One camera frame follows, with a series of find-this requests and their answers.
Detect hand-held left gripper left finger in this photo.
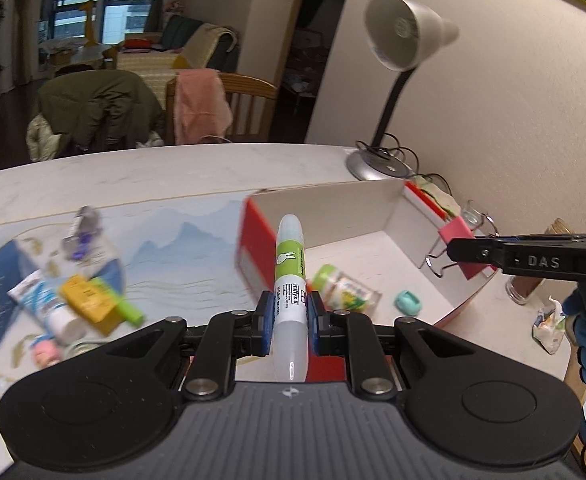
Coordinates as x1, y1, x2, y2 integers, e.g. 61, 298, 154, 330
117, 290, 274, 402

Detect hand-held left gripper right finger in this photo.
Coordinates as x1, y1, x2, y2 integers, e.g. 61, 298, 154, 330
308, 291, 474, 401

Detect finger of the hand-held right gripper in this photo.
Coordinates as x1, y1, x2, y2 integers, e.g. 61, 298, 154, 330
447, 235, 500, 269

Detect white glue bottle green label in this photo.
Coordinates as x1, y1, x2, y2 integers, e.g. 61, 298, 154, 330
272, 214, 310, 383

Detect red and white cardboard box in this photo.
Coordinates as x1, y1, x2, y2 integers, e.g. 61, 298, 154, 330
235, 180, 500, 383

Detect yellow cardboard box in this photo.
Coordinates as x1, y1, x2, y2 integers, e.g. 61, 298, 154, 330
58, 275, 124, 337

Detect clear drinking glass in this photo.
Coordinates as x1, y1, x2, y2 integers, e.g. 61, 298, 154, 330
460, 200, 496, 237

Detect small bottle with green cap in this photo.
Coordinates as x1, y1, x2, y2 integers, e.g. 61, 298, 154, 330
307, 264, 381, 317

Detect glass jar with brown contents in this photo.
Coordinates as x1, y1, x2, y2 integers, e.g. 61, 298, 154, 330
505, 217, 574, 307

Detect green and yellow cloth pile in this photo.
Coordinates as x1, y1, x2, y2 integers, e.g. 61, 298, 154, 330
413, 175, 462, 219

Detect crumpled white wrapper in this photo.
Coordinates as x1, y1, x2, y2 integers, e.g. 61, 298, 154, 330
533, 296, 570, 356

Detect blue mountain print table mat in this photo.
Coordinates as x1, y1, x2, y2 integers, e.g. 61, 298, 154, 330
0, 192, 254, 401

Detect green plastic tube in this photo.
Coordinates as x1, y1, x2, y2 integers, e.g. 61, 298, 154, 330
90, 277, 146, 325

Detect clear jar with purple beads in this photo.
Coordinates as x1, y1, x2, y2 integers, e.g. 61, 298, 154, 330
62, 205, 104, 262

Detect wooden dining chair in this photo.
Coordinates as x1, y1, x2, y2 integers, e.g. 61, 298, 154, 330
165, 72, 280, 146

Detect pink toy figurine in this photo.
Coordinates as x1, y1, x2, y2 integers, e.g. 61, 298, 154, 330
30, 335, 64, 369

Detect white and blue toothpaste tube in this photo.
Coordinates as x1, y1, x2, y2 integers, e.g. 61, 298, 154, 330
8, 269, 86, 346

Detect pink cloth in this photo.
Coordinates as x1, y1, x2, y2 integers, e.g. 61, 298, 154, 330
174, 69, 234, 146

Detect white desk lamp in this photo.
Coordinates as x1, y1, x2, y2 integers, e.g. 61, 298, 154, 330
345, 0, 461, 182

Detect olive green jacket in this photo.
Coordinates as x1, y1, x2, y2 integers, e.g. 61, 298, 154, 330
38, 69, 166, 155

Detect sofa with beige throw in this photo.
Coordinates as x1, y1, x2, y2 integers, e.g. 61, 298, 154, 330
115, 15, 240, 92

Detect patterned light cloth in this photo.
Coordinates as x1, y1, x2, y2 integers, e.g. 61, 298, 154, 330
27, 114, 70, 162

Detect yellow giraffe toy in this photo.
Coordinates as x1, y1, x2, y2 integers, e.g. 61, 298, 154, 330
79, 0, 100, 47

